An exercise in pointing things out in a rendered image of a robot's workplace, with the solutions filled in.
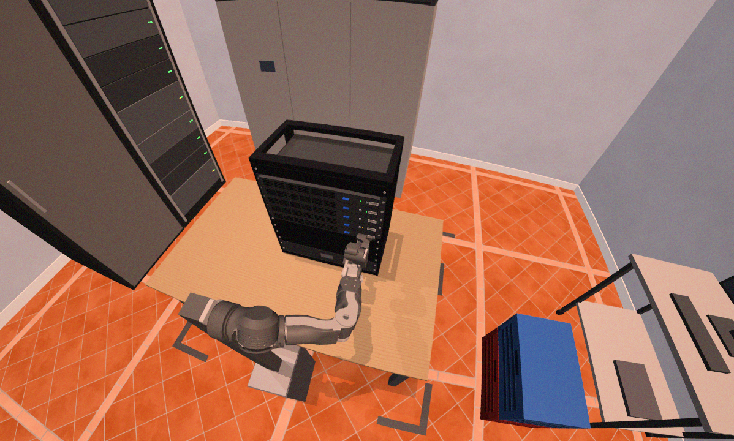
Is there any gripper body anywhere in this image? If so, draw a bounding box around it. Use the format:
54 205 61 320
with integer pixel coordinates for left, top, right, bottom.
342 242 369 269

